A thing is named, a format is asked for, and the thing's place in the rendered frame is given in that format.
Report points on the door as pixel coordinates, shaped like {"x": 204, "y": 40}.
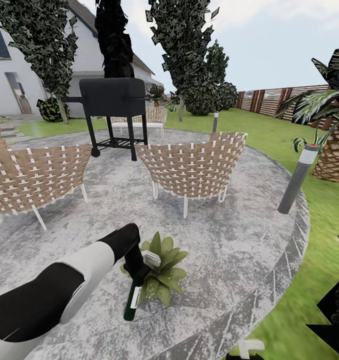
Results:
{"x": 48, "y": 94}

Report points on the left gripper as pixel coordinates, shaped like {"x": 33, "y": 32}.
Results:
{"x": 137, "y": 267}

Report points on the insectifuge atomizer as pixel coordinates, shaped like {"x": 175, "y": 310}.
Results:
{"x": 133, "y": 300}

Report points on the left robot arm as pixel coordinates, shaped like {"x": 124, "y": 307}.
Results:
{"x": 29, "y": 312}

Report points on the tree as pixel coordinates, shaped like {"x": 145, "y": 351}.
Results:
{"x": 114, "y": 44}
{"x": 217, "y": 62}
{"x": 179, "y": 24}
{"x": 36, "y": 27}

